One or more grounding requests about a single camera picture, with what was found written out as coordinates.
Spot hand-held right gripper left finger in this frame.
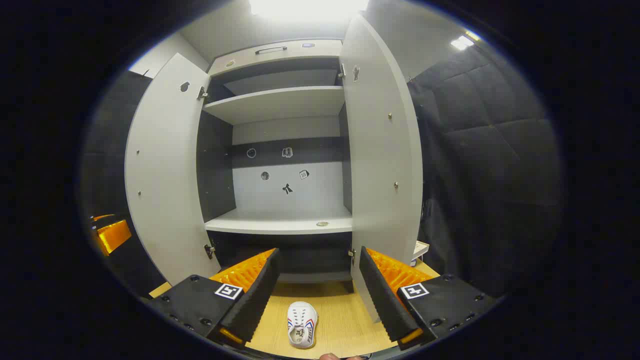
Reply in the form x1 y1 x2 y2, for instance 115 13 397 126
146 247 282 347

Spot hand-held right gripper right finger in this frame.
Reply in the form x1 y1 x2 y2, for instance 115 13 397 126
359 246 497 352

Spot white shoe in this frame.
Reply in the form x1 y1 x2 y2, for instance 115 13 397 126
287 301 319 350

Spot grey shoe cabinet door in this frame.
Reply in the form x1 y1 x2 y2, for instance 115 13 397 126
340 14 423 323
125 52 221 286

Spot grey shoe cabinet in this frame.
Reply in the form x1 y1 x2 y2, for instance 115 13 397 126
125 14 423 323

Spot cream book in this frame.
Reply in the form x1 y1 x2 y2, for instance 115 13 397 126
411 241 430 266

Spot black backdrop cloth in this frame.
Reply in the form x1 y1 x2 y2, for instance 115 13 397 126
80 40 566 301

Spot small ceiling light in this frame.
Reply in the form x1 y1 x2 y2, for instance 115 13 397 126
450 31 482 51

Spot large ceiling light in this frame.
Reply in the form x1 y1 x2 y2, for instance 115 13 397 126
249 0 371 24

